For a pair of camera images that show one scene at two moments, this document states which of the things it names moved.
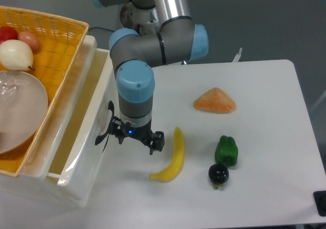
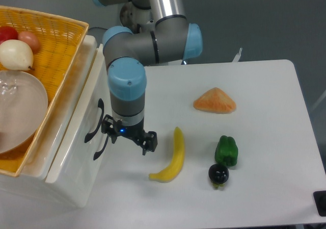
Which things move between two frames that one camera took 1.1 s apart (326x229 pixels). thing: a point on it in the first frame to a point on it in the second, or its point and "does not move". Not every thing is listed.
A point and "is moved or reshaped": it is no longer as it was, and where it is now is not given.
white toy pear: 15,54 does not move
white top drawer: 79,167 is moved or reshaped
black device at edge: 320,199 does not move
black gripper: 144,133 to 136,132
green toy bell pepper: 226,151 does not move
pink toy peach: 31,39 does not move
